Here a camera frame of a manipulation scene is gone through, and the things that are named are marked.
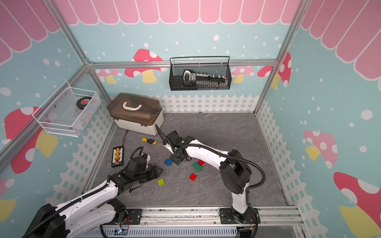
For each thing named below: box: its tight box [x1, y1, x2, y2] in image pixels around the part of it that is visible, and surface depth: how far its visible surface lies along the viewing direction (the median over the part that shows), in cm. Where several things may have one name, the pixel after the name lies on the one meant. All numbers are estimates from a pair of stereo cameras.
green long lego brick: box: [191, 162, 204, 173], surface depth 92 cm
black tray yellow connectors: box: [111, 145, 125, 168], surface depth 96 cm
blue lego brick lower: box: [164, 158, 174, 167], surface depth 93 cm
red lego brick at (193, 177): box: [189, 173, 197, 182], surface depth 88 cm
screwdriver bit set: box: [182, 69, 227, 88], surface depth 91 cm
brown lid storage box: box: [106, 92, 165, 136], surface depth 99 cm
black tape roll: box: [76, 96, 93, 110], surface depth 81 cm
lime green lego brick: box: [157, 178, 165, 187], surface depth 86 cm
